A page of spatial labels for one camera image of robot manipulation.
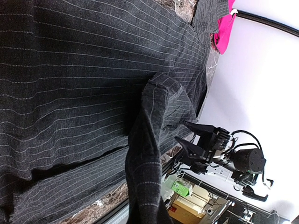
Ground black striped garment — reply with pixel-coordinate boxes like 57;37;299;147
0;0;229;224

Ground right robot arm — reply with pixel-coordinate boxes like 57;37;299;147
175;121;266;187

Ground red t-shirt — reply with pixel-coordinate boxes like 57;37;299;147
210;0;238;55

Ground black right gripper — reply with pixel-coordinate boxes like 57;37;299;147
175;121;236;167

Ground black frame post right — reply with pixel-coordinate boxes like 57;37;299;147
236;10;299;37

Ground cardboard box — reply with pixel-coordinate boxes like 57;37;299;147
168;194;211;224

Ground green box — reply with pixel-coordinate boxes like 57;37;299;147
171;180;193;197

